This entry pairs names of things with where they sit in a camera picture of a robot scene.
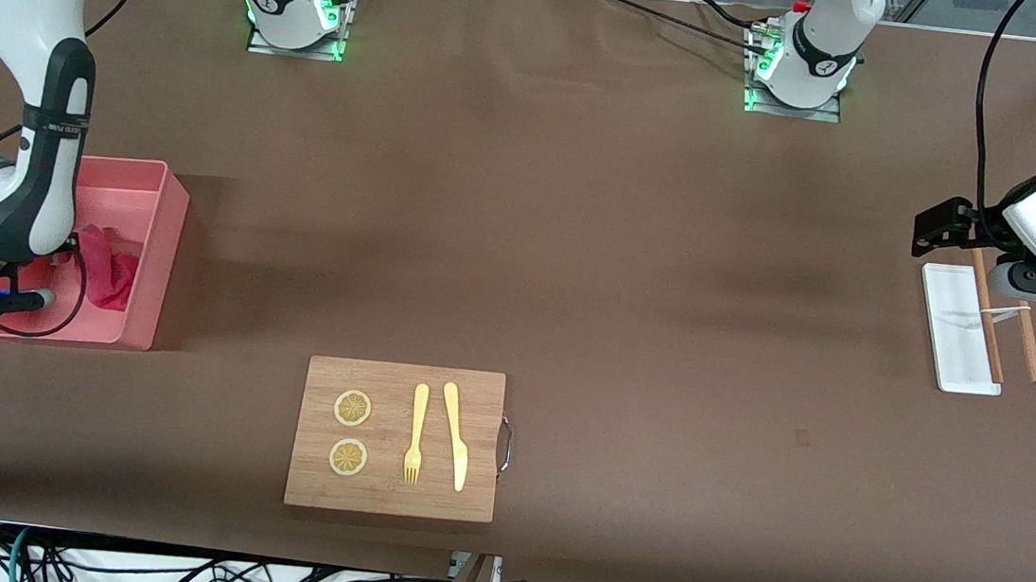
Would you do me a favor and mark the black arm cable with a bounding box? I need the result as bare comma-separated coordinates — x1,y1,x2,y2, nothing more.
0,0,141,346
959,0,1033,246

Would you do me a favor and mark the green floor cable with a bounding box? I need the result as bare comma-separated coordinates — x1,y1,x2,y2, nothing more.
7,523,33,582

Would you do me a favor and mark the pale yellow knife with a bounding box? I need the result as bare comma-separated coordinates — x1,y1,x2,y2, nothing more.
432,379,478,495

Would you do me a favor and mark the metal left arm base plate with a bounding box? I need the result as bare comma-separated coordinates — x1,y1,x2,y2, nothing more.
740,84,846,126

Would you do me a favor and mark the pale yellow fork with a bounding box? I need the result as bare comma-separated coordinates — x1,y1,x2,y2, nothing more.
400,380,433,487

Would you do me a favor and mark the lemon slice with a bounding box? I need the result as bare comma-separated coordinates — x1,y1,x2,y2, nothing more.
326,435,372,481
331,386,376,431

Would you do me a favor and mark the pink microfibre cloth grey edge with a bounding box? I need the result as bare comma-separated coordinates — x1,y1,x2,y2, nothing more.
51,221,146,313

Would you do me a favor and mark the short black table cable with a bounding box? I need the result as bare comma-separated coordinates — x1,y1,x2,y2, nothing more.
692,0,767,34

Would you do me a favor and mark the pink plastic bin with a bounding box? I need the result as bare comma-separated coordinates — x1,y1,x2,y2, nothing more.
0,144,196,357

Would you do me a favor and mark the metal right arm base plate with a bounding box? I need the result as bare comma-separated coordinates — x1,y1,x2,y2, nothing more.
244,23,352,65

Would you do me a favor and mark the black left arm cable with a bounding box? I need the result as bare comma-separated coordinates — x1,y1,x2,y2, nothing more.
959,0,1033,246

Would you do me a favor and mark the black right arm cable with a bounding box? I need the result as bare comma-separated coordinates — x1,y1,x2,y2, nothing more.
0,0,141,346

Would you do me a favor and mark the white rack with wooden rods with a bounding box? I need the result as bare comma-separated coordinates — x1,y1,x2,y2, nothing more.
909,240,1036,402

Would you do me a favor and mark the long black table cable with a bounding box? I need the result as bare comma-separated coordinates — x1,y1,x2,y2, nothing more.
570,0,775,55

